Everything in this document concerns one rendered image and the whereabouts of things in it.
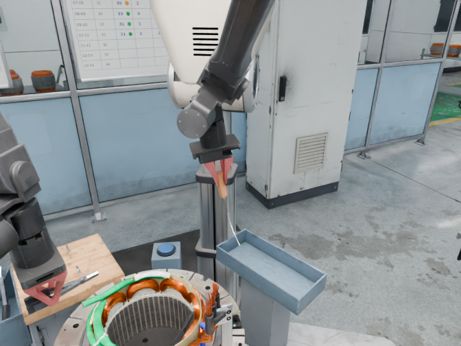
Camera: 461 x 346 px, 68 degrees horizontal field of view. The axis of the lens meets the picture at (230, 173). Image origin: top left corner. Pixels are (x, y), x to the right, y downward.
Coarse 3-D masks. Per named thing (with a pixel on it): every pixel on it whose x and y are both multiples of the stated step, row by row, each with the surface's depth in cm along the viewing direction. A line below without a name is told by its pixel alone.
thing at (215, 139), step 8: (216, 128) 68; (224, 128) 70; (208, 136) 69; (216, 136) 69; (224, 136) 71; (232, 136) 75; (192, 144) 74; (200, 144) 72; (208, 144) 70; (216, 144) 70; (224, 144) 71; (232, 144) 71; (240, 144) 71; (192, 152) 70; (200, 152) 69; (208, 152) 70
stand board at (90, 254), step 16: (80, 240) 87; (96, 240) 87; (64, 256) 81; (80, 256) 81; (96, 256) 81; (112, 256) 81; (112, 272) 77; (16, 288) 72; (80, 288) 72; (96, 288) 73; (64, 304) 70; (32, 320) 67
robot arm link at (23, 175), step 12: (12, 168) 47; (24, 168) 48; (12, 180) 47; (24, 180) 48; (36, 180) 50; (24, 192) 49; (36, 192) 51; (0, 204) 48; (12, 204) 48; (0, 216) 47; (0, 228) 47; (12, 228) 48; (0, 240) 46; (12, 240) 48; (0, 252) 46
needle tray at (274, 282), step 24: (240, 240) 91; (264, 240) 87; (240, 264) 80; (264, 264) 85; (288, 264) 84; (264, 288) 76; (288, 288) 77; (312, 288) 72; (264, 312) 81; (288, 312) 86; (264, 336) 85
